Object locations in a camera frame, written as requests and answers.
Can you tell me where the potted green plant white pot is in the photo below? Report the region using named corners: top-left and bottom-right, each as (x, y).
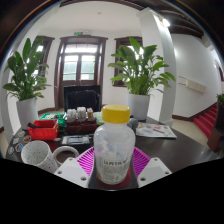
top-left (3, 37), bottom-right (52, 131)
top-left (108, 37), bottom-right (176, 122)

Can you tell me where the red plastic box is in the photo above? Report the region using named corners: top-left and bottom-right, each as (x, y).
top-left (27, 119), bottom-right (60, 141)

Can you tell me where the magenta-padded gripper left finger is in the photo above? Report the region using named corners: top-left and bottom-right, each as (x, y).
top-left (54, 147), bottom-right (97, 189)

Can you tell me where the white wall unit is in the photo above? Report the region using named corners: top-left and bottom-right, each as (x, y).
top-left (178, 75), bottom-right (208, 94)

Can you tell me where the green box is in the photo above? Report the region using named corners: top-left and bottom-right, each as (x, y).
top-left (39, 112), bottom-right (67, 134)

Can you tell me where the red carpeted staircase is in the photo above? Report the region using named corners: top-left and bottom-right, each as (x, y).
top-left (193, 103), bottom-right (219, 139)

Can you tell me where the printed white leaflet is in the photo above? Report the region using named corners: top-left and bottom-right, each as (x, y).
top-left (135, 122), bottom-right (178, 139)

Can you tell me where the white speckled mug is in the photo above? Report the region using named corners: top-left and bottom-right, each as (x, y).
top-left (20, 139), bottom-right (80, 174)

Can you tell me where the yellow-capped clear drink bottle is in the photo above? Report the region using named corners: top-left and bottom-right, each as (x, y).
top-left (93, 104), bottom-right (137, 185)

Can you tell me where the dark wooden double door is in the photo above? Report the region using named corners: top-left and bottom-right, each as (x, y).
top-left (54, 35), bottom-right (108, 109)

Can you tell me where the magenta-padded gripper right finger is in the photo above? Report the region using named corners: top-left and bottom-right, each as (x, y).
top-left (129, 147), bottom-right (173, 189)

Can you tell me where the small grey object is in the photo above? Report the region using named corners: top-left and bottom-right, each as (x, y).
top-left (128, 117), bottom-right (139, 132)

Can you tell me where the brown tray with small items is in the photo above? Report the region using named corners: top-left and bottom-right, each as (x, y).
top-left (64, 107), bottom-right (101, 134)

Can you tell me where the black chair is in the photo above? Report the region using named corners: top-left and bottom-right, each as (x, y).
top-left (63, 84), bottom-right (103, 113)

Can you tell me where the dark-framed window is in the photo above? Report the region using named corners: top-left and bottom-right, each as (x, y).
top-left (113, 36), bottom-right (144, 88)
top-left (33, 35), bottom-right (56, 78)

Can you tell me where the flat black device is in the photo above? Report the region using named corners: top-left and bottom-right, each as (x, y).
top-left (60, 134), bottom-right (91, 146)

